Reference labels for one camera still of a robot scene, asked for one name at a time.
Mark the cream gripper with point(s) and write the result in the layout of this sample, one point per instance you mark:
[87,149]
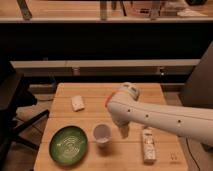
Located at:
[124,131]

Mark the green ceramic bowl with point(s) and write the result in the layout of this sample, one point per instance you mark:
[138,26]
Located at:
[68,145]

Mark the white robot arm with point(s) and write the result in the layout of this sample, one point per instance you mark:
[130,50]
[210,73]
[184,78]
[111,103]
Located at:
[194,123]

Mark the white paper cup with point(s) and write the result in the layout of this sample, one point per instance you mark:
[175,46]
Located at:
[102,135]

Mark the white lotion bottle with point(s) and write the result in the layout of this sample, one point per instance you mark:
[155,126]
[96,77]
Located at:
[149,151]

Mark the orange carrot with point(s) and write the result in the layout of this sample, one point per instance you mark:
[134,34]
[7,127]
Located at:
[106,99]

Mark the white sponge block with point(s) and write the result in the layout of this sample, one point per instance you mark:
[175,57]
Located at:
[77,103]

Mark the long wooden bench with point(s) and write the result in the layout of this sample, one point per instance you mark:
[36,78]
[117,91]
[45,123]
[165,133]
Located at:
[106,67]

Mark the black office chair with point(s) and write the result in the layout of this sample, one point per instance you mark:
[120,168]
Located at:
[13,94]

